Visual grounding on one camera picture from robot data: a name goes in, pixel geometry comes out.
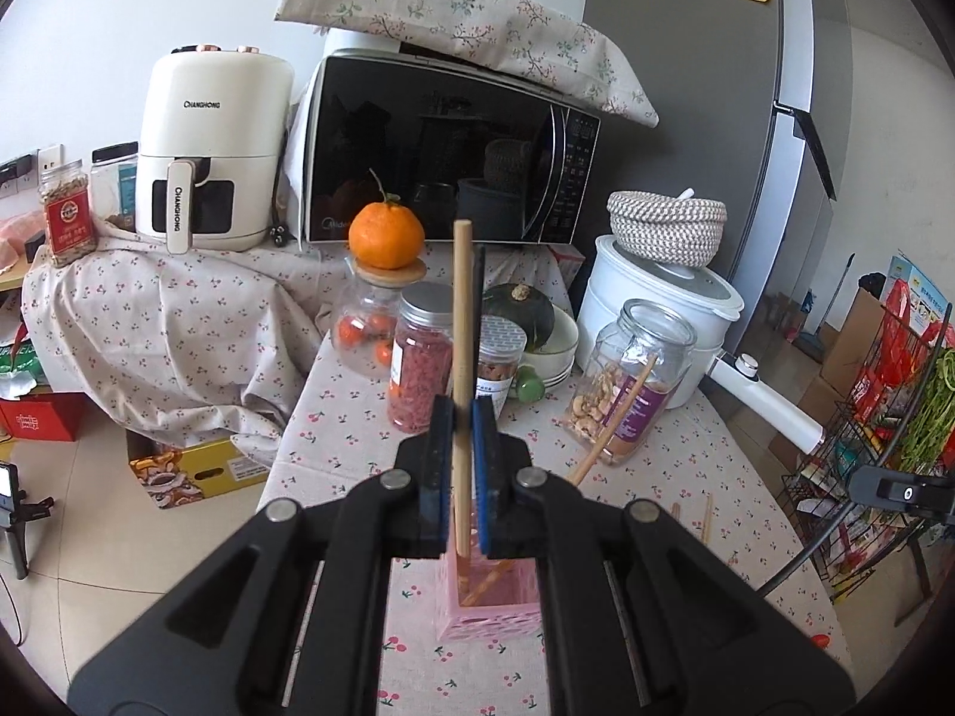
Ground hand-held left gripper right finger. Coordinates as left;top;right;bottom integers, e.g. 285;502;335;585
472;394;855;716

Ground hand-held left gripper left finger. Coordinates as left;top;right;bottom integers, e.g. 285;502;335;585
66;394;458;716

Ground pink utensil holder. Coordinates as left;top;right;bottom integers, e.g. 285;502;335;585
436;555;542;646

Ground small nut jar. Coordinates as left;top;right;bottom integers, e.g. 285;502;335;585
473;314;528;419

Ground red berry jar silver lid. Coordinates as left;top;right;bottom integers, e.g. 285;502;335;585
388;283;458;434

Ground white ceramic bowl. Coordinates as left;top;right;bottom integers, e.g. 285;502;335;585
518;305;579;389

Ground green kabocha squash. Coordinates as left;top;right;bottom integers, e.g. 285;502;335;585
481;283;554;353

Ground glass jar with wooden lid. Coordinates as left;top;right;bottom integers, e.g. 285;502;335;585
330;257;428;380

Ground open glass cashew jar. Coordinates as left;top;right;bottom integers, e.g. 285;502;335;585
563;300;698;465

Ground pink box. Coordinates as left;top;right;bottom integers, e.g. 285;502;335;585
548;242;590;292

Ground orange mandarin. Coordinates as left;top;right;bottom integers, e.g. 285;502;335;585
348;170;426;271

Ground printed cardboard box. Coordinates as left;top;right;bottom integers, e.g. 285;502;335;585
127;436;273;510

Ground white electric cooking pot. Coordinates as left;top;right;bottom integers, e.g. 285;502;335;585
576;234;828;455

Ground cherry print tablecloth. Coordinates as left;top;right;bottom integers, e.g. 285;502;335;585
21;227;855;716

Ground black microwave oven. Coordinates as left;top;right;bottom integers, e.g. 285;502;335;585
287;48;602;247

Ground brown cardboard box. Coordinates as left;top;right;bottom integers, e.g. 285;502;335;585
821;287;885;389

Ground red box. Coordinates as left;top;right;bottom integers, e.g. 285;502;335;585
0;391;87;443

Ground cream air fryer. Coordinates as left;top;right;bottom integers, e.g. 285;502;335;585
134;45;294;255

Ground red snack bags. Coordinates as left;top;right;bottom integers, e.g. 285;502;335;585
854;305;926;426

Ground phone on tripod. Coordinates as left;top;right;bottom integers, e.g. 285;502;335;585
0;462;53;579

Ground green printed bag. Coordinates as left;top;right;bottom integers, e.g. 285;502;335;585
0;343;53;396

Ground clear container black lid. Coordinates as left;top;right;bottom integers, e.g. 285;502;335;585
90;143;141;229

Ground grey refrigerator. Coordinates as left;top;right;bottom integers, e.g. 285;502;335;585
582;0;855;329

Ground red label nut jar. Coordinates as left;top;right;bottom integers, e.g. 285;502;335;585
37;160;98;268

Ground green long beans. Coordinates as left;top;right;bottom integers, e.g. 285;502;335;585
895;349;955;473

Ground floral cloth cover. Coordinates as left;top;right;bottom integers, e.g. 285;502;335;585
272;0;661;128

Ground blue printed box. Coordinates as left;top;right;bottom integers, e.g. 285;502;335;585
884;255;952;348

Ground pink cloth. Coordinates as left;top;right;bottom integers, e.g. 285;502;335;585
0;212;46;270

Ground woven rope basket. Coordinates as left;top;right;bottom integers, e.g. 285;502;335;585
606;190;728;268

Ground black wire rack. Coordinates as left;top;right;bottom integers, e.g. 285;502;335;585
780;291;955;605

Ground black tripod mount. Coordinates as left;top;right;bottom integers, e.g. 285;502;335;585
851;466;955;523

